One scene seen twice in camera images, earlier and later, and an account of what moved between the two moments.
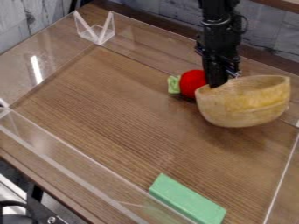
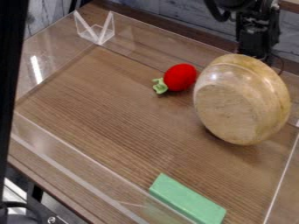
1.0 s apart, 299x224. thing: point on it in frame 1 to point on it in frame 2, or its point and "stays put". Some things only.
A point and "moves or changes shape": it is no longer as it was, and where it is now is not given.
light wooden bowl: [249, 101] moves or changes shape
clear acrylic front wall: [104, 195] stays put
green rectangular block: [190, 203] stays put
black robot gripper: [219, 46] to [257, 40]
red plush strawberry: [186, 82] moves or changes shape
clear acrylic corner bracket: [96, 33] stays put
